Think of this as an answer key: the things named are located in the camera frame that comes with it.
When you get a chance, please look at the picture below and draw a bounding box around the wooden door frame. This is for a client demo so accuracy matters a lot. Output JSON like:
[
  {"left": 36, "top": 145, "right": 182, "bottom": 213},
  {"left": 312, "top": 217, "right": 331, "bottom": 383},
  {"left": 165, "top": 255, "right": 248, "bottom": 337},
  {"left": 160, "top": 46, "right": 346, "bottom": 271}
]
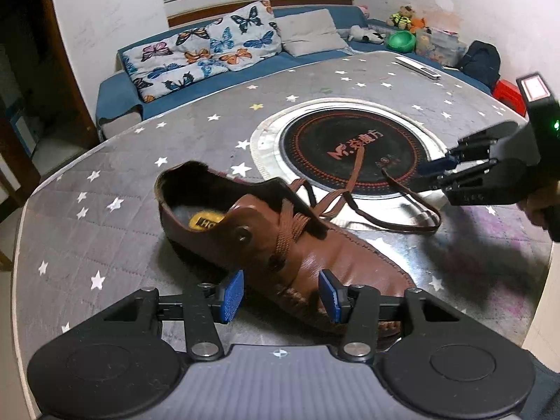
[{"left": 0, "top": 0, "right": 100, "bottom": 272}]

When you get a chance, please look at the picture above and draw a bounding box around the white remote control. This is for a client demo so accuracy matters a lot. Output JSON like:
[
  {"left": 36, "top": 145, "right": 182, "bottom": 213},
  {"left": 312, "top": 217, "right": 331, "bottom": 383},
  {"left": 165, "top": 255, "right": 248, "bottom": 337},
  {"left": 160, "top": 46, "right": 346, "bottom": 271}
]
[{"left": 394, "top": 55, "right": 442, "bottom": 80}]

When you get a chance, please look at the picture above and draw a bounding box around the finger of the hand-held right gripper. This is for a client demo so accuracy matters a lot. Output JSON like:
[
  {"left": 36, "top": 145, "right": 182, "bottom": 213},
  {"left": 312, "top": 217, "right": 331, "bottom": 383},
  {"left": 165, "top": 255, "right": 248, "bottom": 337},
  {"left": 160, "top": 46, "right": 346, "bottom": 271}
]
[
  {"left": 415, "top": 157, "right": 499, "bottom": 195},
  {"left": 446, "top": 120, "right": 519, "bottom": 162}
]

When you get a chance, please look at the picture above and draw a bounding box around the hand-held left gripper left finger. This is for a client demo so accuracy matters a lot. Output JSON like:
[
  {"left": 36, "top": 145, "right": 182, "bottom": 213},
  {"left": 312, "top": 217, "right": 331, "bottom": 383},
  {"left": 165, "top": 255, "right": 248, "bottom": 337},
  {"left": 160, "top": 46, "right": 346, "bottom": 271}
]
[{"left": 103, "top": 269, "right": 246, "bottom": 362}]

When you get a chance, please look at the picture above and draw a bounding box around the brown teddy bear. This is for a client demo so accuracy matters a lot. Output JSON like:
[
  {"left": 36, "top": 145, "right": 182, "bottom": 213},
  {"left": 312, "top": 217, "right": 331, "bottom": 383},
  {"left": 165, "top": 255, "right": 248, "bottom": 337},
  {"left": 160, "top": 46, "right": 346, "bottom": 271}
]
[{"left": 387, "top": 4, "right": 416, "bottom": 31}]

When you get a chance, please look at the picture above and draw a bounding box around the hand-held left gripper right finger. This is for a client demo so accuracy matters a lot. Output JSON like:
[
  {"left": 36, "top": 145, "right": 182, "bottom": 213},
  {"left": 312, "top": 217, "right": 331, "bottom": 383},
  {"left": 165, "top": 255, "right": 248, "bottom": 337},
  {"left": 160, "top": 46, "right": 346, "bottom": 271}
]
[{"left": 318, "top": 269, "right": 460, "bottom": 362}]

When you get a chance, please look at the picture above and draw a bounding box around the white black plush toy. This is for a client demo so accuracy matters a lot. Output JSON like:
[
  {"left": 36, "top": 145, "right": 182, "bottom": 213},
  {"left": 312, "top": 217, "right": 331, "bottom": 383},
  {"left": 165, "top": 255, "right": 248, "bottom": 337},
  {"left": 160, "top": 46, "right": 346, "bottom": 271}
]
[{"left": 348, "top": 24, "right": 386, "bottom": 45}]

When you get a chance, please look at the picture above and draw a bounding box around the red stool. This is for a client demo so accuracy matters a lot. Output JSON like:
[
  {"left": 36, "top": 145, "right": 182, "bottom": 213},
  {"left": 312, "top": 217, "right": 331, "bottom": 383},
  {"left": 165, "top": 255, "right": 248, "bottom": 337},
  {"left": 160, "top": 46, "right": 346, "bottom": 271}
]
[{"left": 492, "top": 79, "right": 528, "bottom": 117}]

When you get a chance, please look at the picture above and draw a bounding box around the grey star-print table cover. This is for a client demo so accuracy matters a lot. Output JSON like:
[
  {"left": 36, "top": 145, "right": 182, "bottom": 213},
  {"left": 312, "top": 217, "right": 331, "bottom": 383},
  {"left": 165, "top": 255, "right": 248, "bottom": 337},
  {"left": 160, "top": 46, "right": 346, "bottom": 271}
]
[{"left": 11, "top": 50, "right": 552, "bottom": 403}]

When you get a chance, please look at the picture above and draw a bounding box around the beige pillow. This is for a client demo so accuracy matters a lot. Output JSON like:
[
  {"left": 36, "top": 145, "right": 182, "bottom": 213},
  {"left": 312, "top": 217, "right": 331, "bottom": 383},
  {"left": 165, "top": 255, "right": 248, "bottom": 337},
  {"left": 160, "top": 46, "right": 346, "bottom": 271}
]
[{"left": 275, "top": 9, "right": 351, "bottom": 57}]

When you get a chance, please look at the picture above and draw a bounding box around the person's dark clothing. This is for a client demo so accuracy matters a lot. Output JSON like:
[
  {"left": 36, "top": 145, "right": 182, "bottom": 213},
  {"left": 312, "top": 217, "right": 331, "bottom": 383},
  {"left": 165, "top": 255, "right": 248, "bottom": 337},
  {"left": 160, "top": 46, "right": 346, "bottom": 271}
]
[{"left": 518, "top": 345, "right": 560, "bottom": 420}]

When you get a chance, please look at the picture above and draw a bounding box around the black backpack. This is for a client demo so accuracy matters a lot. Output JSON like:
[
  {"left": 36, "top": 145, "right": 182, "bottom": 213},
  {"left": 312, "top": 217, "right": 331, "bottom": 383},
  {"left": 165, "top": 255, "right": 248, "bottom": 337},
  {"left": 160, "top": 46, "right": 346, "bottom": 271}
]
[{"left": 455, "top": 40, "right": 502, "bottom": 90}]

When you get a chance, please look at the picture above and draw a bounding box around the butterfly print pillow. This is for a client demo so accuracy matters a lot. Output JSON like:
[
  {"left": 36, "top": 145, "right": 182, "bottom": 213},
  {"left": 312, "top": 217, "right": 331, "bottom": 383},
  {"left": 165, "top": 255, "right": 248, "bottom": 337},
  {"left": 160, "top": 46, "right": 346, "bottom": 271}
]
[{"left": 121, "top": 0, "right": 283, "bottom": 103}]

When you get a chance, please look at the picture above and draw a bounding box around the green bowl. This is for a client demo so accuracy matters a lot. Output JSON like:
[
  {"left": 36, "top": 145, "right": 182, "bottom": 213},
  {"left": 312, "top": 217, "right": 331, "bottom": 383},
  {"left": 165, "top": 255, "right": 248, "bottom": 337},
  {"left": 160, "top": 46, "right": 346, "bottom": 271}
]
[{"left": 387, "top": 30, "right": 417, "bottom": 52}]

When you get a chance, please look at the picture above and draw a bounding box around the brown leather shoe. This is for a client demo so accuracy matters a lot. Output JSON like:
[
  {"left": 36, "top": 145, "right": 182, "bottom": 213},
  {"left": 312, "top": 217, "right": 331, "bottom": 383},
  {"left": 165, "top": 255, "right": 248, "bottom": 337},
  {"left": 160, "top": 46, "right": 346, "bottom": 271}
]
[{"left": 155, "top": 161, "right": 414, "bottom": 337}]

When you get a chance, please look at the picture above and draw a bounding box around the blue sofa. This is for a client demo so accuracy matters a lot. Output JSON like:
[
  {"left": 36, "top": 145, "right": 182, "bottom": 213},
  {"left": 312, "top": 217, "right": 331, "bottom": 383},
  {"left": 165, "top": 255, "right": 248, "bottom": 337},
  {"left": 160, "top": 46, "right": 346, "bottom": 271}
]
[{"left": 95, "top": 4, "right": 499, "bottom": 141}]

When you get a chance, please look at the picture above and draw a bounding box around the person's right hand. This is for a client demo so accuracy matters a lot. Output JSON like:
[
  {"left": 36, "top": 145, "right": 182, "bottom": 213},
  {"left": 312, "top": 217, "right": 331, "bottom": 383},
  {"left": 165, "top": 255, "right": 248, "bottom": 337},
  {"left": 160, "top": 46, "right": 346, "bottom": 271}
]
[{"left": 523, "top": 181, "right": 560, "bottom": 228}]

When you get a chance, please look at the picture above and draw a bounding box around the clear plastic toy box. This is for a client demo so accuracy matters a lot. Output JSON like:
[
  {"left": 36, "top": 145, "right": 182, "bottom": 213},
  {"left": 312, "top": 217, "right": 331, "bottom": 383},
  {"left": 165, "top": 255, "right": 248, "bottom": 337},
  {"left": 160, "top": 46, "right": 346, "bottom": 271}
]
[{"left": 415, "top": 26, "right": 469, "bottom": 68}]

